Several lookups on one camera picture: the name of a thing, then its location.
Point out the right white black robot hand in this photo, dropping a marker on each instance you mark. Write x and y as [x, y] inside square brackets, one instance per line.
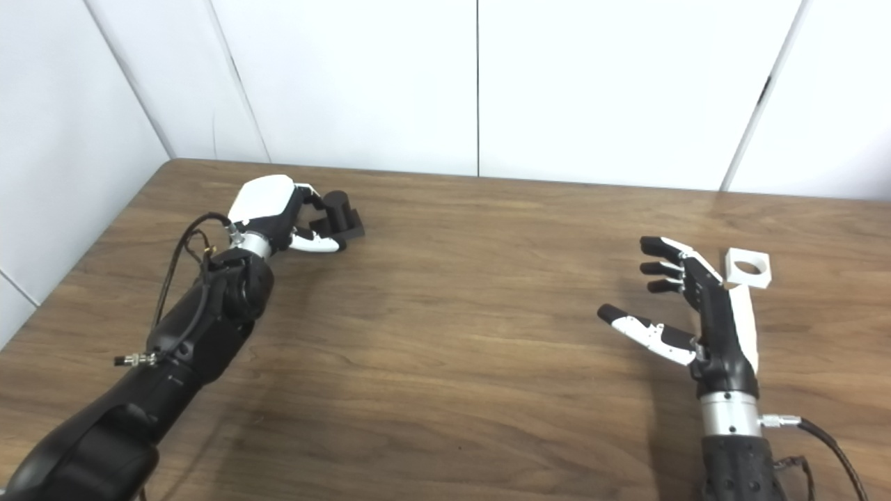
[724, 348]

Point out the white square piece with hole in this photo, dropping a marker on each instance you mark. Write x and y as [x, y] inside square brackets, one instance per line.
[762, 277]

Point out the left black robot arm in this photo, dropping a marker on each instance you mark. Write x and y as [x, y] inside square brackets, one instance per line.
[188, 348]

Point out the black peg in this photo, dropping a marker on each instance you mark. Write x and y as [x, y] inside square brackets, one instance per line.
[341, 212]

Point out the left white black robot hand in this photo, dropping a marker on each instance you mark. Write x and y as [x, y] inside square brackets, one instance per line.
[261, 198]

